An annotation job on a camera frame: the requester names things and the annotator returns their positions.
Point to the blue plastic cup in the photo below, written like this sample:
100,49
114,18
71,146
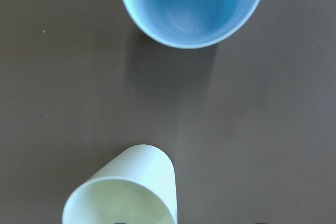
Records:
190,24

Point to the cream plastic cup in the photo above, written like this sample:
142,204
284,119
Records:
137,186

